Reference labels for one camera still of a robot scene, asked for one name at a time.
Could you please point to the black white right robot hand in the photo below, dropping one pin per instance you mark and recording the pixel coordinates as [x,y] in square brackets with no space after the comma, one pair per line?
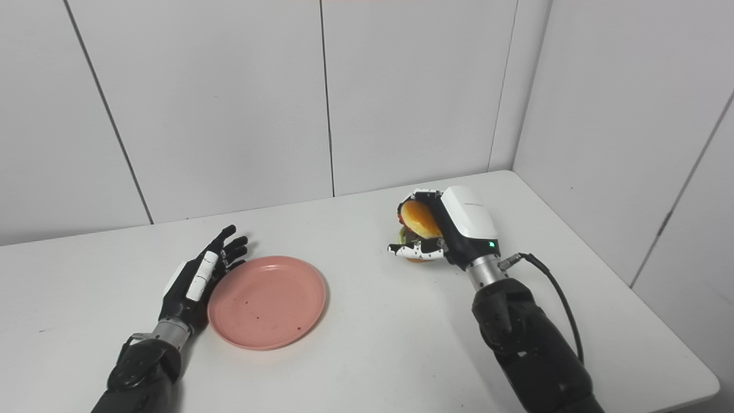
[467,226]

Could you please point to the toy hamburger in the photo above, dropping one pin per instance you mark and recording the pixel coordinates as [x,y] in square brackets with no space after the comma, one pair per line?
[418,218]

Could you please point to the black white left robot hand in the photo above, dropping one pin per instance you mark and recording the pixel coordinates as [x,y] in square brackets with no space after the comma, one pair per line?
[192,284]

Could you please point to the pink round plate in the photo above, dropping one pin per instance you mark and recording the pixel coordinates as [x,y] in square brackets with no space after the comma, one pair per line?
[266,303]

